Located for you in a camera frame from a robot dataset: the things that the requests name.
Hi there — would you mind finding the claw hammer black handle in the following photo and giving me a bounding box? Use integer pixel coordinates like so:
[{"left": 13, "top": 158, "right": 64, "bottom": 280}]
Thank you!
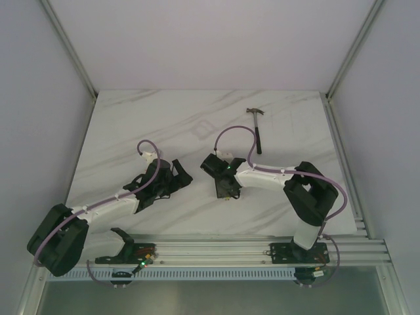
[{"left": 246, "top": 108, "right": 264, "bottom": 155}]

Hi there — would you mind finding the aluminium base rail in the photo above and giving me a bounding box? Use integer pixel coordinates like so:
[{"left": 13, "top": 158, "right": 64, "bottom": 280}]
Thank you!
[{"left": 130, "top": 234, "right": 391, "bottom": 266}]

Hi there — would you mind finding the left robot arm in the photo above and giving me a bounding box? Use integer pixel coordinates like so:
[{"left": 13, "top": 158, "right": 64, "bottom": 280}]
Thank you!
[{"left": 27, "top": 159, "right": 193, "bottom": 276}]

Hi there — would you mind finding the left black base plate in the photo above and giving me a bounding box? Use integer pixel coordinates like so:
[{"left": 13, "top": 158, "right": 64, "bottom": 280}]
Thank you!
[{"left": 94, "top": 243, "right": 156, "bottom": 264}]

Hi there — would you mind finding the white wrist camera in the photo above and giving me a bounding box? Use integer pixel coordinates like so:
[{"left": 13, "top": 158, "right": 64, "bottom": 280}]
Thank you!
[
  {"left": 215, "top": 150, "right": 234, "bottom": 163},
  {"left": 140, "top": 152, "right": 158, "bottom": 163}
]

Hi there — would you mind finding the black fuse box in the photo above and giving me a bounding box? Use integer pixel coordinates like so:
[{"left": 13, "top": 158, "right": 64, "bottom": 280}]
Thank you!
[{"left": 215, "top": 179, "right": 242, "bottom": 200}]

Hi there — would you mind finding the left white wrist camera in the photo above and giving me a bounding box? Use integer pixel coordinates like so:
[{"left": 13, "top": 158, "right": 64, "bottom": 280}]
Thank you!
[{"left": 140, "top": 152, "right": 158, "bottom": 163}]

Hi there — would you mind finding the left aluminium frame post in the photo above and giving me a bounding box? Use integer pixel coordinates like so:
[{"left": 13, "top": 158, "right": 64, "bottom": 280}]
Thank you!
[{"left": 39, "top": 0, "right": 98, "bottom": 101}]

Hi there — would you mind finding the slotted grey cable duct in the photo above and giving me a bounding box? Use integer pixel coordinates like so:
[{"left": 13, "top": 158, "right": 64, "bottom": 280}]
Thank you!
[{"left": 48, "top": 266, "right": 296, "bottom": 282}]

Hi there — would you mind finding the clear fuse box cover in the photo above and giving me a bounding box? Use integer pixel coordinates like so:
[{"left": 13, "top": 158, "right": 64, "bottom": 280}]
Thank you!
[{"left": 190, "top": 120, "right": 217, "bottom": 140}]

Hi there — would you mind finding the right aluminium frame post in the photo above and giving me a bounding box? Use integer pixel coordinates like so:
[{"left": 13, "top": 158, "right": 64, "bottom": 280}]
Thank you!
[{"left": 325, "top": 0, "right": 387, "bottom": 101}]

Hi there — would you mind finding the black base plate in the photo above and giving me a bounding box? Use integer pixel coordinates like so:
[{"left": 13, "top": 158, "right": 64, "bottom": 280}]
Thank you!
[
  {"left": 266, "top": 241, "right": 330, "bottom": 264},
  {"left": 94, "top": 243, "right": 156, "bottom": 264}
]

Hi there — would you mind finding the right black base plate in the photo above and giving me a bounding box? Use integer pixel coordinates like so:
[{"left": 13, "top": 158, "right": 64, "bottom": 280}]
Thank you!
[{"left": 266, "top": 241, "right": 330, "bottom": 264}]

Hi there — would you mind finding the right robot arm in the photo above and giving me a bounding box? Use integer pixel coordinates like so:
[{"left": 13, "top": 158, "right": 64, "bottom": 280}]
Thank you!
[{"left": 201, "top": 154, "right": 339, "bottom": 262}]

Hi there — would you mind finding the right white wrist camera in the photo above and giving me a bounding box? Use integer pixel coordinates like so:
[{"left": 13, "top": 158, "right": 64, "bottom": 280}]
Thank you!
[{"left": 215, "top": 150, "right": 234, "bottom": 163}]

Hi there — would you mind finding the aluminium frame post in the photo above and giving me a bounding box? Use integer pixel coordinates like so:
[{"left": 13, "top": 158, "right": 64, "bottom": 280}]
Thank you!
[
  {"left": 325, "top": 0, "right": 387, "bottom": 101},
  {"left": 39, "top": 0, "right": 98, "bottom": 101}
]

